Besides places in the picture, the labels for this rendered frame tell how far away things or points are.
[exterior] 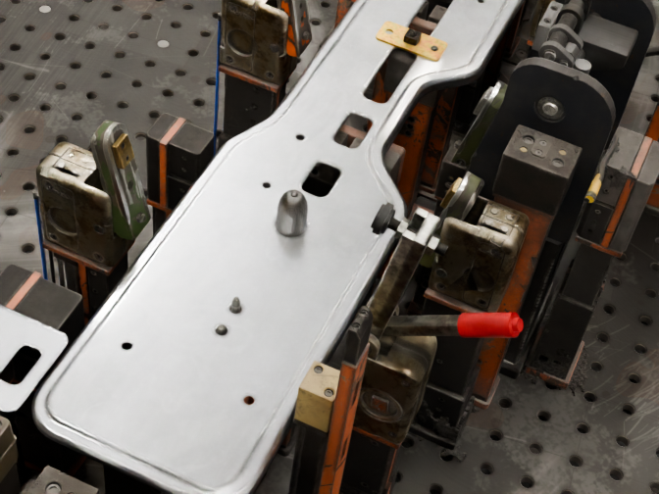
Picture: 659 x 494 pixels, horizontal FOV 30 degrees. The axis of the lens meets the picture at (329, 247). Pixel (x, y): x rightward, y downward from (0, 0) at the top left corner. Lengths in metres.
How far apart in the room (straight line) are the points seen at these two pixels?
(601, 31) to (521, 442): 0.51
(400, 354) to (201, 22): 0.97
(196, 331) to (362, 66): 0.44
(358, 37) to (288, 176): 0.25
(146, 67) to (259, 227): 0.67
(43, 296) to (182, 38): 0.79
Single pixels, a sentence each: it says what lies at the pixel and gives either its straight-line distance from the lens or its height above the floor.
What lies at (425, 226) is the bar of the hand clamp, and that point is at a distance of 1.02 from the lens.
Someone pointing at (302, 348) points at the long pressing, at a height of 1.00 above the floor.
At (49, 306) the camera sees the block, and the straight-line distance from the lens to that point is 1.25.
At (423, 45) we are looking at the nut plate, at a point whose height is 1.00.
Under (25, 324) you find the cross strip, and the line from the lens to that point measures 1.21.
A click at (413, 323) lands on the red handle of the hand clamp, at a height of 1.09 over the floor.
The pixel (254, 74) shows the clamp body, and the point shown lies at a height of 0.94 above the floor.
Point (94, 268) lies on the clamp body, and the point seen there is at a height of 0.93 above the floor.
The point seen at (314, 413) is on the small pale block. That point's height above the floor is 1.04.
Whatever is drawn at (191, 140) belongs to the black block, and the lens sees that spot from 1.38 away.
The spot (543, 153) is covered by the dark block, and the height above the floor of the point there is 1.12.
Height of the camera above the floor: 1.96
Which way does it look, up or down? 49 degrees down
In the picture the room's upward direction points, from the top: 9 degrees clockwise
